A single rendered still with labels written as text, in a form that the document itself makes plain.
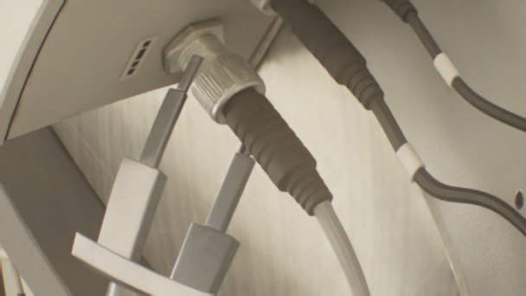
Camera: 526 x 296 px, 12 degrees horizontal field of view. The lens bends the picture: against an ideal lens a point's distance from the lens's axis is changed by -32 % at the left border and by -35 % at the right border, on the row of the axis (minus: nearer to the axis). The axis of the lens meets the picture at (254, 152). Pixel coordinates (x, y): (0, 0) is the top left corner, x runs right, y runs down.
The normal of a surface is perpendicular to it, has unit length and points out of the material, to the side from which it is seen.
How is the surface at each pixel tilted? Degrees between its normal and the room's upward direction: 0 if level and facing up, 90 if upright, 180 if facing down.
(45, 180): 36
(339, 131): 90
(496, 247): 90
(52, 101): 132
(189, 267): 62
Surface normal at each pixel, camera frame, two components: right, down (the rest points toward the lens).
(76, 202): 0.34, -0.74
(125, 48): 0.55, 0.70
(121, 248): -0.33, -0.32
